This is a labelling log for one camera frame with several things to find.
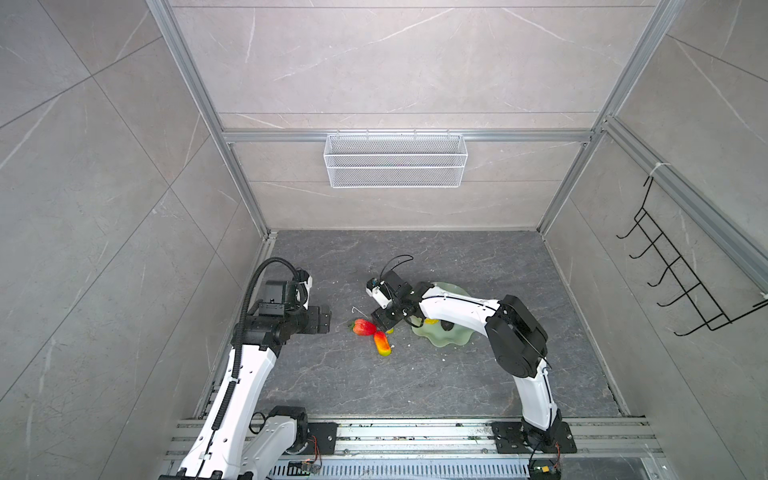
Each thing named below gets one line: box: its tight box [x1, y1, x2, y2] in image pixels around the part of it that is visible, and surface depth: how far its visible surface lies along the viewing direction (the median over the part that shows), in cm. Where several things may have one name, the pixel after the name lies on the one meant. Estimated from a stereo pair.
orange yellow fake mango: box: [374, 331, 391, 357], surface depth 89 cm
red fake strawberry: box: [348, 318, 377, 336], surface depth 92 cm
